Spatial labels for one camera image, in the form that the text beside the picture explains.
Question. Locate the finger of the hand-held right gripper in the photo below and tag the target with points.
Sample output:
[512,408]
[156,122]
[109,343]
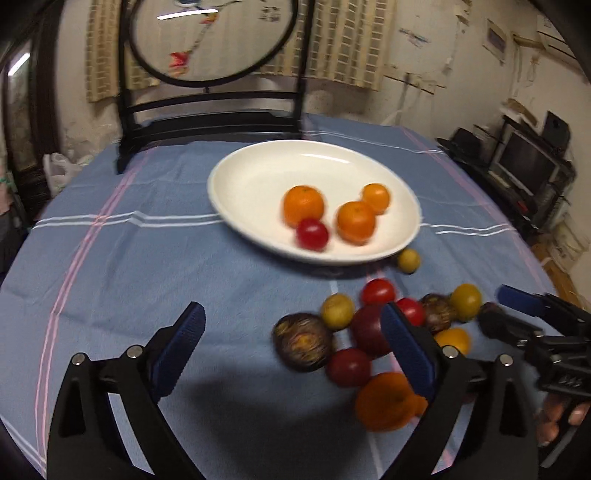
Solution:
[508,328]
[519,297]

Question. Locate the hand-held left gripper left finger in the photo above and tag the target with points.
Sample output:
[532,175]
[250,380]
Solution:
[187,332]

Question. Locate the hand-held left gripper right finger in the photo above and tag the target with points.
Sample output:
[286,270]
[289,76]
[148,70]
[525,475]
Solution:
[406,344]

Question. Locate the dark passion fruit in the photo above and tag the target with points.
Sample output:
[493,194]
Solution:
[490,308]
[436,314]
[302,341]

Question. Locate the dark red plum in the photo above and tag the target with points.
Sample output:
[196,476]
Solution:
[368,330]

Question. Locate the orange-yellow cherry tomato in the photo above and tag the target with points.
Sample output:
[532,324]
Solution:
[453,340]

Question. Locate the yellow cherry tomato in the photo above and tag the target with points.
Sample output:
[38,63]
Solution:
[408,261]
[466,301]
[338,310]

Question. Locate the orange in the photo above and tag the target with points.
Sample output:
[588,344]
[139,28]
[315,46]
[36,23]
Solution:
[384,401]
[421,406]
[302,205]
[376,197]
[355,222]

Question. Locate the dark red cherry tomato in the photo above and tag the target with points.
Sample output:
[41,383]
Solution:
[348,367]

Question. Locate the white plate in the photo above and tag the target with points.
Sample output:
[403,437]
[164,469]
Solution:
[258,184]

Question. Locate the person's right hand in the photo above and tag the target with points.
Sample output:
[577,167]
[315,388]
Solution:
[556,417]

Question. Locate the cardboard box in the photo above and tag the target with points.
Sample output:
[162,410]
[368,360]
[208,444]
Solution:
[561,249]

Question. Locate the blue striped tablecloth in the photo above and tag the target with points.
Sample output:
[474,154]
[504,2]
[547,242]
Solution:
[138,277]

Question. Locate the black television stand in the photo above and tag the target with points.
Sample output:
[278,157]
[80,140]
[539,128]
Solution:
[480,175]

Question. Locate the television monitor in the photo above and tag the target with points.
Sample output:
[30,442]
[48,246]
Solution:
[524,161]

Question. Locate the black hat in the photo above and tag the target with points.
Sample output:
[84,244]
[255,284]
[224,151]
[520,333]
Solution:
[464,138]

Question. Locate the round embroidered table screen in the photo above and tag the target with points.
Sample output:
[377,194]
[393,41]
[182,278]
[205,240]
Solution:
[125,138]

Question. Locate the white plastic bag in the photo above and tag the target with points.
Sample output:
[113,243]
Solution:
[60,168]

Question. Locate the dark wooden cabinet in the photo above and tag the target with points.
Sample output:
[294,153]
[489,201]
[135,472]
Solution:
[27,138]

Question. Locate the white air conditioner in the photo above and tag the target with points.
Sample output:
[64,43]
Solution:
[556,39]

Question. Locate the brick-pattern wall cloth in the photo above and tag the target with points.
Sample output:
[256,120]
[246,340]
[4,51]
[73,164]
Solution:
[341,46]

